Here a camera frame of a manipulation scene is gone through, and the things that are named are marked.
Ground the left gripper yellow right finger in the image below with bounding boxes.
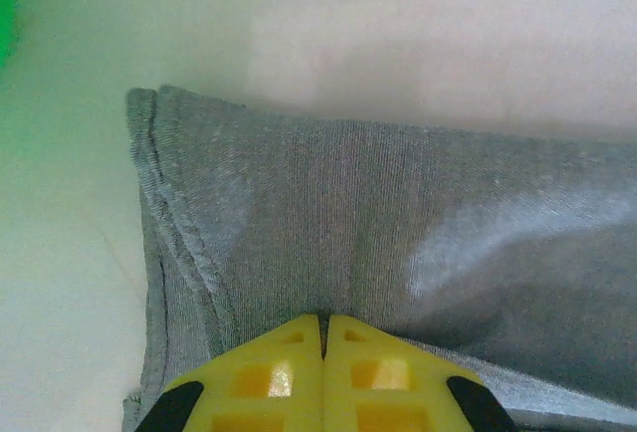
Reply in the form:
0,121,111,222
321,313,519,432

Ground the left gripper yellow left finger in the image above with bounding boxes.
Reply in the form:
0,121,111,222
133,313,324,432

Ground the grey long sleeve shirt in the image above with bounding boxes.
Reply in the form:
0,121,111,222
121,83,637,432

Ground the green plastic basket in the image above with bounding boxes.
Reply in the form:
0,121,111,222
0,0,26,70

